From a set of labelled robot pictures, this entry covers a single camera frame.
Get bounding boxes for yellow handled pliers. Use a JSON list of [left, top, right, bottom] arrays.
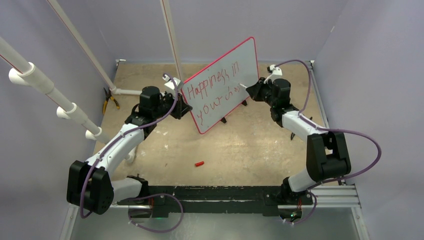
[[102, 88, 121, 115]]

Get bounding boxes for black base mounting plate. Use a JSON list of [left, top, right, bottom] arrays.
[[147, 185, 286, 219]]

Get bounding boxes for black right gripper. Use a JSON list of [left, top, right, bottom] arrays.
[[246, 77, 277, 108]]

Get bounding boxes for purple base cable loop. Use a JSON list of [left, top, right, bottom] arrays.
[[127, 192, 185, 234]]

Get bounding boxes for white pvc pipe frame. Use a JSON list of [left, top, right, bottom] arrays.
[[0, 0, 184, 165]]

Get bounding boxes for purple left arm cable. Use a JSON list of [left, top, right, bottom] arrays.
[[79, 72, 179, 220]]

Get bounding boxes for red marker cap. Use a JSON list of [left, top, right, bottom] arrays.
[[194, 161, 205, 167]]

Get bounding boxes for red framed whiteboard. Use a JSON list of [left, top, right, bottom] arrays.
[[181, 36, 259, 135]]

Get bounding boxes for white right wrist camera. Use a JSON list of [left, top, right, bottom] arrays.
[[264, 64, 283, 84]]

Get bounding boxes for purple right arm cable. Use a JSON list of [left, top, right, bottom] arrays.
[[274, 59, 382, 191]]

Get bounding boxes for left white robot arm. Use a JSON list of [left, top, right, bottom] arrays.
[[66, 81, 192, 215]]

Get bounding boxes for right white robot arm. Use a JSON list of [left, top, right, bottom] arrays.
[[246, 77, 352, 204]]

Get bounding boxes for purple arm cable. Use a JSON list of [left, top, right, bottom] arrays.
[[274, 59, 382, 191], [79, 72, 179, 220]]

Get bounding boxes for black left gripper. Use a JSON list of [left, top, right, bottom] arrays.
[[153, 91, 192, 120]]

